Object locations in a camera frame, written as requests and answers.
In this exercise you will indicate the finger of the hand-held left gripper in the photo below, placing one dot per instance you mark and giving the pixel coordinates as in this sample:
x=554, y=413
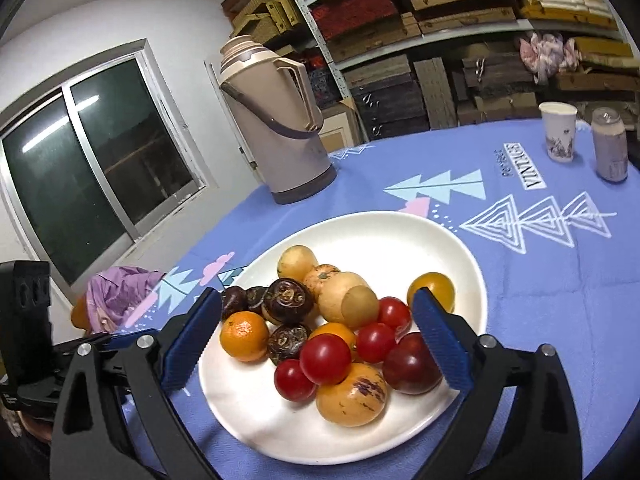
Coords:
x=120, y=341

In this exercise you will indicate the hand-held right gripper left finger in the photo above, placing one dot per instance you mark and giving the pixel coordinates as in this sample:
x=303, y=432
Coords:
x=192, y=340

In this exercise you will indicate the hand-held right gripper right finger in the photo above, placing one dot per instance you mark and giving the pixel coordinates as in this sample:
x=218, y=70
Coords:
x=440, y=340

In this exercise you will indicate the dark red tomato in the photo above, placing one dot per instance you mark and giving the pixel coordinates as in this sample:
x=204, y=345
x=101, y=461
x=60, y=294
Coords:
x=410, y=365

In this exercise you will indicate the red cherry tomato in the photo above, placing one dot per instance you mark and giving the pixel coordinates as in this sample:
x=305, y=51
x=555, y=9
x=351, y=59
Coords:
x=395, y=312
x=325, y=360
x=375, y=342
x=292, y=380

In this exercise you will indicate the yellow tomato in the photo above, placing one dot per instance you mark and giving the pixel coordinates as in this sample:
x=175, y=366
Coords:
x=432, y=285

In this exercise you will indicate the dark water chestnut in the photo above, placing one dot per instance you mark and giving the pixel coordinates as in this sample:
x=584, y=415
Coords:
x=257, y=300
x=234, y=302
x=287, y=342
x=287, y=300

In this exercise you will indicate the small tan smooth fruit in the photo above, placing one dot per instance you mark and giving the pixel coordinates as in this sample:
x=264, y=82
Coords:
x=361, y=307

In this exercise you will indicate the white plate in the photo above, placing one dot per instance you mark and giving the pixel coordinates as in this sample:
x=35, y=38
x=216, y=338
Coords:
x=400, y=245

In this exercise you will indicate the pale yellow round fruit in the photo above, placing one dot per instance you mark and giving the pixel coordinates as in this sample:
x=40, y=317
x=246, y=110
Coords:
x=332, y=305

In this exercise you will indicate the tan round fruit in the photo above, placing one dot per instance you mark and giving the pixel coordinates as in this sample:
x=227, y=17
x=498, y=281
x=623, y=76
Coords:
x=296, y=262

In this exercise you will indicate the orange mottled fruit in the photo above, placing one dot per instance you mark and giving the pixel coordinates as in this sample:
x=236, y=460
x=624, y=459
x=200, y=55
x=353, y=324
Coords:
x=320, y=280

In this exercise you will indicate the purple cloth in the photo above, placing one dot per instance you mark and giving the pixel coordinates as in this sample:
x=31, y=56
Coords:
x=120, y=290

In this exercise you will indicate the metal framed window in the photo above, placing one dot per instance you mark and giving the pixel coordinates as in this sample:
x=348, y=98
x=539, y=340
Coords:
x=100, y=160

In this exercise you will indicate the beige thermos flask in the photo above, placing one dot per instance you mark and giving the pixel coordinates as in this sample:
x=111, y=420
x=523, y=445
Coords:
x=290, y=150

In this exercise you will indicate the printed paper cup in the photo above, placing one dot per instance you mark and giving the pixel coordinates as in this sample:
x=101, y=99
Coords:
x=559, y=135

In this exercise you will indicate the shelf of stacked wooden boards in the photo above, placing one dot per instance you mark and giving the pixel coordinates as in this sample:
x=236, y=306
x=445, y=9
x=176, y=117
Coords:
x=380, y=95

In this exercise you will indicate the grey drink can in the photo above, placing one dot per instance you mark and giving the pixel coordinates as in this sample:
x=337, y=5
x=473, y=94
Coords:
x=610, y=150

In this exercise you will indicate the white metal shelf rack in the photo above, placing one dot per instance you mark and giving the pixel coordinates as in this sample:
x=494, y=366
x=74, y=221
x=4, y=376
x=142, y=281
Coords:
x=450, y=39

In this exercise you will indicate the pink crumpled cloth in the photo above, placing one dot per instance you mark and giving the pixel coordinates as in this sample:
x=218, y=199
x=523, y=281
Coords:
x=545, y=55

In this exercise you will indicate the wooden picture frame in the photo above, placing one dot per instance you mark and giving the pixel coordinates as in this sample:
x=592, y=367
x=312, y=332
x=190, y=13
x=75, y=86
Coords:
x=340, y=130

